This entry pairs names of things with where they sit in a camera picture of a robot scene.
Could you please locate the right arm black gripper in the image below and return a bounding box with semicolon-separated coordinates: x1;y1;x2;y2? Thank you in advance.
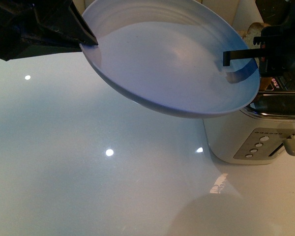
223;0;295;76

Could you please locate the cream and chrome toaster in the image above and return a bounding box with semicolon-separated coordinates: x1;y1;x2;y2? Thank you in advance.
204;74;295;165

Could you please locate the slice of brown bread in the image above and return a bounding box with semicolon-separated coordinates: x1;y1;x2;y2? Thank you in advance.
242;22;272;91

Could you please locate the toaster lever knob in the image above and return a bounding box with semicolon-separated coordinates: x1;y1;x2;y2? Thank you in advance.
283;135;295;156

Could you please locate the white round plate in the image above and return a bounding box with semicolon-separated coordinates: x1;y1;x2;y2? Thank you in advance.
81;0;260;118

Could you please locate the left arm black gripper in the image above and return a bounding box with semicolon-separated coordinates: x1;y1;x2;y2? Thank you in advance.
0;0;98;61

